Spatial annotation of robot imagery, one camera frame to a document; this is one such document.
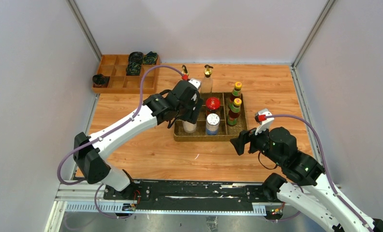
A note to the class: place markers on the black coiled item outside tray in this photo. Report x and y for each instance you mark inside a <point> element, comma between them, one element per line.
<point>100,81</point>

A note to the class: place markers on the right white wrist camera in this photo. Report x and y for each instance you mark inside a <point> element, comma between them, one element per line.
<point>264,118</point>

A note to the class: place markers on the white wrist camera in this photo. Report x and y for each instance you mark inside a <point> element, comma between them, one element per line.
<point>195,82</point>
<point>264,118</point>

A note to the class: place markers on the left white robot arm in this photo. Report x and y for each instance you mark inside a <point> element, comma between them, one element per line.
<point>92,151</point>

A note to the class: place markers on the clear oil bottle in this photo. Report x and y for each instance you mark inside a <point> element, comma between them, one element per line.
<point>185,71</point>

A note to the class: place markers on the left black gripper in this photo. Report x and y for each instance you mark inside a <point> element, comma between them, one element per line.
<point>192,115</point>

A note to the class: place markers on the dark coiled item middle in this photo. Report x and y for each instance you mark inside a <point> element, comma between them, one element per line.
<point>133,69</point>

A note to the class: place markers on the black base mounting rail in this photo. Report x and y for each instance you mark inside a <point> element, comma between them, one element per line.
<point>193,196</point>

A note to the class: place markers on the woven wicker divided tray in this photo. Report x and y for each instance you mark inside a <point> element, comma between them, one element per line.
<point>225,133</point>

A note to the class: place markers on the silver-lid spice jar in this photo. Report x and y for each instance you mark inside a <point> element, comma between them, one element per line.
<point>189,127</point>
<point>212,124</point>

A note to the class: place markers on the black coiled item top-middle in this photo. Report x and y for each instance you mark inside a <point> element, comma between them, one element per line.
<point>136,57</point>

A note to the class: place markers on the yellow-cap sauce bottle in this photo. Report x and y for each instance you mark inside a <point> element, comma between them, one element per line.
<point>234,112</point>
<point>236,92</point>

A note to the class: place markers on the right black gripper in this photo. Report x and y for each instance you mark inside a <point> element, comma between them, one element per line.
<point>244,137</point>

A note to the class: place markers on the green coiled item top-right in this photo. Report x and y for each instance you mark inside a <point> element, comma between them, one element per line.
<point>150,58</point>

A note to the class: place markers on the brownish glass oil bottle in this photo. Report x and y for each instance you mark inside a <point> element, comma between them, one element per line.
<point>207,82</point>

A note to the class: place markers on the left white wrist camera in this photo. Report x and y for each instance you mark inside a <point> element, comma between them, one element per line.
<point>195,82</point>

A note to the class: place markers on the red-lid sauce jar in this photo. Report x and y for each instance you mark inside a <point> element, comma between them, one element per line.
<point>212,106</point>

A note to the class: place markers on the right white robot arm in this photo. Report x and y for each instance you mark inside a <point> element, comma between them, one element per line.
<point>305,184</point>

